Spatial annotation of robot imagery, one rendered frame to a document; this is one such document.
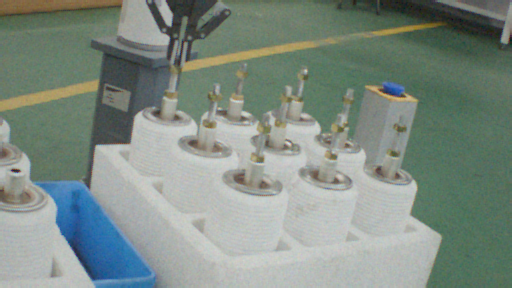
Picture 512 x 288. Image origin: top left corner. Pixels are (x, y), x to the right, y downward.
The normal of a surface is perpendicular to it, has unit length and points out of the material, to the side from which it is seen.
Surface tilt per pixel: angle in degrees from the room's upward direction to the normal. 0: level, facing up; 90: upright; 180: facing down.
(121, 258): 88
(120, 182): 90
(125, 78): 91
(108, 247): 88
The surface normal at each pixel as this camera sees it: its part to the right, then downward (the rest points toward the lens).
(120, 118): -0.45, 0.11
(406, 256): 0.54, 0.37
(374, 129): -0.82, 0.02
